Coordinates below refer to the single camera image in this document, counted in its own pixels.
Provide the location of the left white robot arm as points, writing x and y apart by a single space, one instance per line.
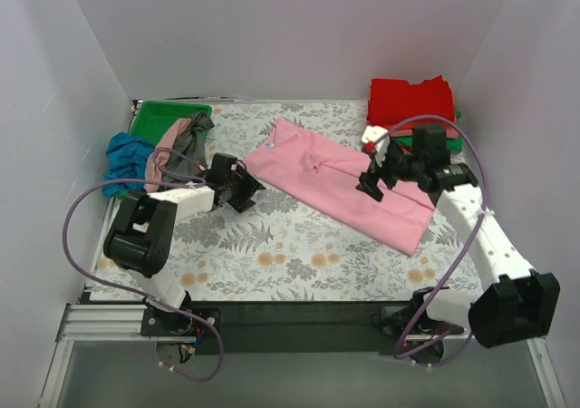
140 235

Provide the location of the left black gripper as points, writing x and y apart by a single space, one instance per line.
238 187

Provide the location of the aluminium frame rail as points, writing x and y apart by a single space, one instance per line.
281 354

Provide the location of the floral table mat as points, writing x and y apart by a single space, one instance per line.
283 250

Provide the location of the pink folded t-shirt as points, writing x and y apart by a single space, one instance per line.
408 129

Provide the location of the dusty pink t-shirt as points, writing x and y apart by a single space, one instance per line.
164 149

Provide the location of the green plastic bin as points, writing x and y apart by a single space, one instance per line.
154 118

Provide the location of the blue t-shirt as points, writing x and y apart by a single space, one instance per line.
127 157

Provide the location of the grey t-shirt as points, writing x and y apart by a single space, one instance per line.
185 136

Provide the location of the red folded t-shirt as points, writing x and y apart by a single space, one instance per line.
394 100

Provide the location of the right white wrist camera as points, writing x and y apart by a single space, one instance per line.
375 141

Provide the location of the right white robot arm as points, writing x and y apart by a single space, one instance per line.
518 302

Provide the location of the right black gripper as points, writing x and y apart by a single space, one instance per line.
378 172

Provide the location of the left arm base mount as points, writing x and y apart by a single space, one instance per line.
187 333

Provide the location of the green folded t-shirt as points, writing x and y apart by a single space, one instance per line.
454 145

